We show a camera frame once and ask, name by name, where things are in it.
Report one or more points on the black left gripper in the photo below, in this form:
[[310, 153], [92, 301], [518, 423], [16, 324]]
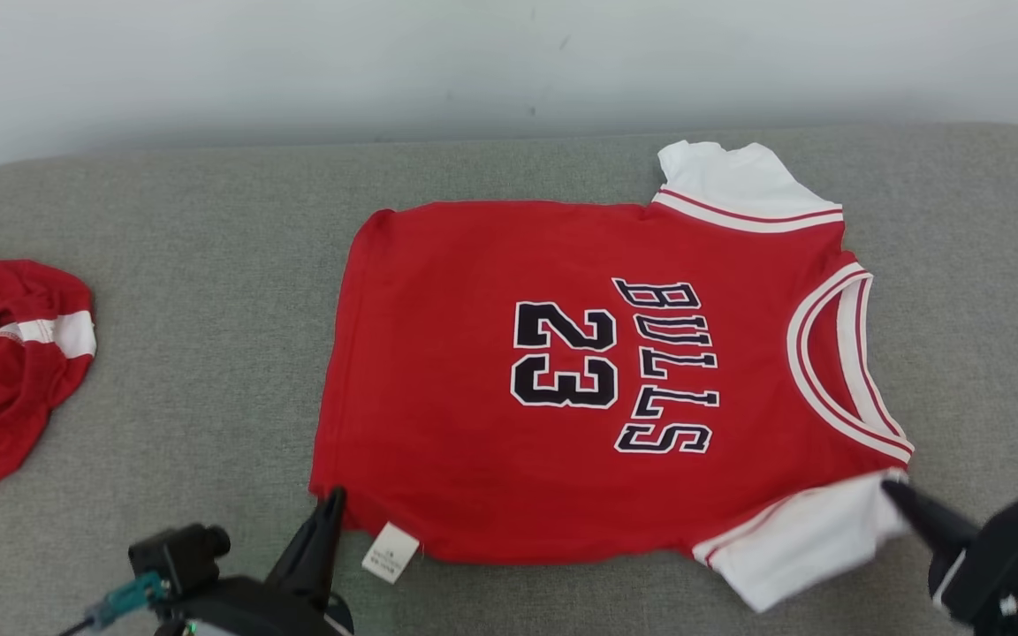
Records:
[[244, 614]]

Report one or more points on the grey fabric sofa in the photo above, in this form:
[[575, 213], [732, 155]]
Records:
[[208, 309]]

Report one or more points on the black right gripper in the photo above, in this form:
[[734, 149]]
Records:
[[1004, 556]]

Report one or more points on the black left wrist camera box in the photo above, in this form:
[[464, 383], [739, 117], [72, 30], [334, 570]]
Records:
[[178, 552]]

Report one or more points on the red Bulls 23 jersey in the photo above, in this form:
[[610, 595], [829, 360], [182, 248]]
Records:
[[438, 353]]

